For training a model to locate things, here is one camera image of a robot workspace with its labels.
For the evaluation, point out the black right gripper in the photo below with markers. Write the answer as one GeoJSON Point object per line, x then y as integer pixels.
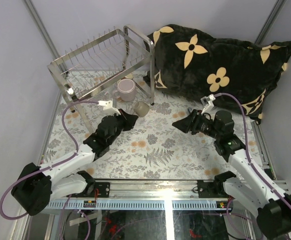
{"type": "Point", "coordinates": [193, 120]}

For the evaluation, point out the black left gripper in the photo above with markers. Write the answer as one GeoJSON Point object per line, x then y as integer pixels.
{"type": "Point", "coordinates": [129, 120]}

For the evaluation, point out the olive green ceramic mug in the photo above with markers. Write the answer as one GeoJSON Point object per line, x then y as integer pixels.
{"type": "Point", "coordinates": [141, 108]}

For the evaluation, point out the steel two-tier dish rack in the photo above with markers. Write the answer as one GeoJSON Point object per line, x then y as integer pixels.
{"type": "Point", "coordinates": [98, 64]}

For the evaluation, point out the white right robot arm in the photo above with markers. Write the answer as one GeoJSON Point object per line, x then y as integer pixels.
{"type": "Point", "coordinates": [255, 180]}

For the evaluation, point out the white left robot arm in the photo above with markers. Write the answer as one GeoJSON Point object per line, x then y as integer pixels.
{"type": "Point", "coordinates": [60, 172]}

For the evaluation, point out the pink ribbed ceramic mug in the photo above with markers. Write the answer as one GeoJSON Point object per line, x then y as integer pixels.
{"type": "Point", "coordinates": [125, 89]}

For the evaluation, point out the floral patterned table mat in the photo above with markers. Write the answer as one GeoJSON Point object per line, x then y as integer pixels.
{"type": "Point", "coordinates": [153, 149]}

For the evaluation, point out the black floral plush pillow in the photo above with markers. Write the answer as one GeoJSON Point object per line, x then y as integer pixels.
{"type": "Point", "coordinates": [192, 64]}

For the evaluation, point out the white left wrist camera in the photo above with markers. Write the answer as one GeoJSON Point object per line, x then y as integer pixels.
{"type": "Point", "coordinates": [108, 107]}

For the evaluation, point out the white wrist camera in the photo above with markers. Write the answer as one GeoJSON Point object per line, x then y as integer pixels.
{"type": "Point", "coordinates": [208, 103]}
{"type": "Point", "coordinates": [108, 107]}

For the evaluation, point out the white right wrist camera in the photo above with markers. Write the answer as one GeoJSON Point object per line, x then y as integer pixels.
{"type": "Point", "coordinates": [208, 103]}

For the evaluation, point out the aluminium front rail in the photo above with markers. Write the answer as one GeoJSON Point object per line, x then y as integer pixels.
{"type": "Point", "coordinates": [146, 191]}

